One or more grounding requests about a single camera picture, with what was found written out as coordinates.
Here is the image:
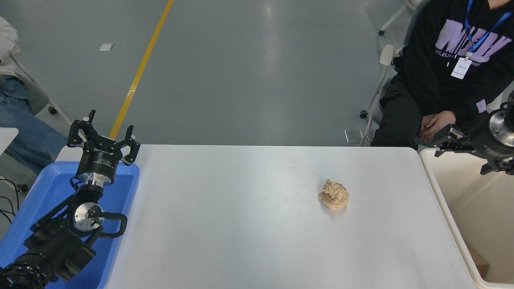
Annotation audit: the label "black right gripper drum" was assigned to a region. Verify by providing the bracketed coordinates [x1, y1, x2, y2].
[468, 116, 514, 161]

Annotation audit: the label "black cables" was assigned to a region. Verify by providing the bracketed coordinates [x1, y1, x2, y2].
[0, 179, 20, 224]

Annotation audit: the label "person's hand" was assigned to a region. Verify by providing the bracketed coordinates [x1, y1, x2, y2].
[420, 111, 457, 142]

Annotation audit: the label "white chair leg with caster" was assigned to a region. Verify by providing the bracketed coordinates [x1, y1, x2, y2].
[377, 0, 420, 37]

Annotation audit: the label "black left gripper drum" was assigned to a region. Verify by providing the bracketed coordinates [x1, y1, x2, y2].
[76, 139, 122, 179]

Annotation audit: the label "blue plastic tray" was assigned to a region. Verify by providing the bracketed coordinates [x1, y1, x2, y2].
[0, 161, 140, 289]

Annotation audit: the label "person in black top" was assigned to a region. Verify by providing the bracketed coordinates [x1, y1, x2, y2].
[369, 0, 514, 150]

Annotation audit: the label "small white table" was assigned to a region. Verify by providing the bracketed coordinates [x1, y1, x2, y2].
[0, 128, 19, 156]

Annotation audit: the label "crumpled tan paper ball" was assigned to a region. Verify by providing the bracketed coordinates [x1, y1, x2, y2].
[318, 178, 349, 210]

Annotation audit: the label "large pale bin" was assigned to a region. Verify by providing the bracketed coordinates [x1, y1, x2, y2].
[418, 147, 514, 289]

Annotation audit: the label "person in pale top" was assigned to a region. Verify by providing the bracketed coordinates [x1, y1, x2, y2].
[0, 17, 69, 177]

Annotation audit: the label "ID badge with blue lanyard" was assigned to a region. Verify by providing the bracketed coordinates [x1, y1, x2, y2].
[451, 0, 514, 80]

